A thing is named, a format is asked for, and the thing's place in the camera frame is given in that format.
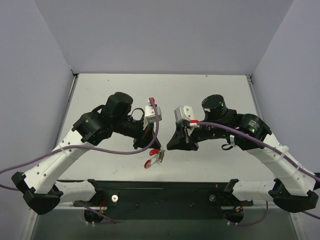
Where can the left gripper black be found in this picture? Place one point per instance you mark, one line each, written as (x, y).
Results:
(145, 136)

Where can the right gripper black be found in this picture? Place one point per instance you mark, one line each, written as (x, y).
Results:
(188, 136)

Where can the metal key holder red handle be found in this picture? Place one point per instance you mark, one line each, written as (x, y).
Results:
(156, 159)

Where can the small key red cap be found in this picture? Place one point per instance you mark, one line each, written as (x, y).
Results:
(154, 152)

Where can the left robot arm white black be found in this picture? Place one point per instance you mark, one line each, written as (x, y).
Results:
(42, 191)

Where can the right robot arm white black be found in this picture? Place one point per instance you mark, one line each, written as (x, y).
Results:
(293, 187)

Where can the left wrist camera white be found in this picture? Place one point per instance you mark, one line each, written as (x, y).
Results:
(150, 116)

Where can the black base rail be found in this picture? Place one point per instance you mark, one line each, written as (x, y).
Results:
(162, 200)

